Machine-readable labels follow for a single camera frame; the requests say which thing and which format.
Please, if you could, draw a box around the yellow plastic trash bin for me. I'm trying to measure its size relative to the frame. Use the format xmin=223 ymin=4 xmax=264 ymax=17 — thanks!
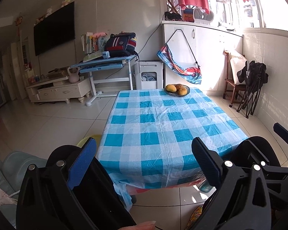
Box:
xmin=76 ymin=134 xmax=103 ymax=149

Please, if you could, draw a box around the person's hand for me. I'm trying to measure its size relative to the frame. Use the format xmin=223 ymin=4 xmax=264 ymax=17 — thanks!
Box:
xmin=119 ymin=221 xmax=156 ymax=230

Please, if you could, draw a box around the light blue sofa seat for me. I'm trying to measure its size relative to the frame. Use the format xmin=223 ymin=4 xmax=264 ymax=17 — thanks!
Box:
xmin=0 ymin=152 xmax=47 ymax=229

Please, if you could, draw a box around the black folding chair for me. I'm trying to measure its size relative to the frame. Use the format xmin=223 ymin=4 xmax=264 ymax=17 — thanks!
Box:
xmin=237 ymin=61 xmax=268 ymax=118

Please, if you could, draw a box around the wooden chair with cushion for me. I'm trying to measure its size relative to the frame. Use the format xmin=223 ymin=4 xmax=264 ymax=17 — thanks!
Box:
xmin=223 ymin=50 xmax=247 ymax=108

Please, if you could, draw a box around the blue checkered tablecloth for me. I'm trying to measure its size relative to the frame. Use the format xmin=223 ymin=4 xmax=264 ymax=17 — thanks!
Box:
xmin=96 ymin=88 xmax=247 ymax=209

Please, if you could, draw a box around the cream TV cabinet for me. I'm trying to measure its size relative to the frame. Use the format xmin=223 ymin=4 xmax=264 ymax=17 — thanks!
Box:
xmin=26 ymin=76 xmax=91 ymax=103

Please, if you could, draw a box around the orange mango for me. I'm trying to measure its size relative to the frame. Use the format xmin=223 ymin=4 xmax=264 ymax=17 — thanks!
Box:
xmin=178 ymin=87 xmax=188 ymax=96

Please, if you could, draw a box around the brown mango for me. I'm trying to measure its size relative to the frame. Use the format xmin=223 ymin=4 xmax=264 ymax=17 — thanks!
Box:
xmin=175 ymin=84 xmax=184 ymax=91

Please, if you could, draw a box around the pink kettlebell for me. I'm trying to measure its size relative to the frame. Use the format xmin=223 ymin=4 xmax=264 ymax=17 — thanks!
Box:
xmin=67 ymin=67 xmax=79 ymax=84

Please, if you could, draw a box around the colourful kite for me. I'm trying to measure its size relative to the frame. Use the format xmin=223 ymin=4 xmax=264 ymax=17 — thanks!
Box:
xmin=157 ymin=29 xmax=202 ymax=85

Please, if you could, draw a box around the blue white study desk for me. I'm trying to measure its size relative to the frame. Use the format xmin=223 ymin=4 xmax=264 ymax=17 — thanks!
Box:
xmin=70 ymin=54 xmax=138 ymax=107

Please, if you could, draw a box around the white air purifier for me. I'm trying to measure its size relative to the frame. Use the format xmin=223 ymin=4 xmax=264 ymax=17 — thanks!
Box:
xmin=134 ymin=61 xmax=164 ymax=90

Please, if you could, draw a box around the row of books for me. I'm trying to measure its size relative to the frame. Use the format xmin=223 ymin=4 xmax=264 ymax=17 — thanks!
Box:
xmin=80 ymin=32 xmax=107 ymax=55

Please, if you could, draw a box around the navy red school backpack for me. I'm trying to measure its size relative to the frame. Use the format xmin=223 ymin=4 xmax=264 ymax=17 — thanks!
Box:
xmin=104 ymin=32 xmax=138 ymax=58

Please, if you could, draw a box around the wire fruit basket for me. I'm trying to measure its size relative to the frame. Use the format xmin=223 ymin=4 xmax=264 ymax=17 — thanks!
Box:
xmin=164 ymin=85 xmax=190 ymax=97

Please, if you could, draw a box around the black wall television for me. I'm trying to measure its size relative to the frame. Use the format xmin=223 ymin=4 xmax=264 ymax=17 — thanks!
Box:
xmin=34 ymin=2 xmax=75 ymax=56

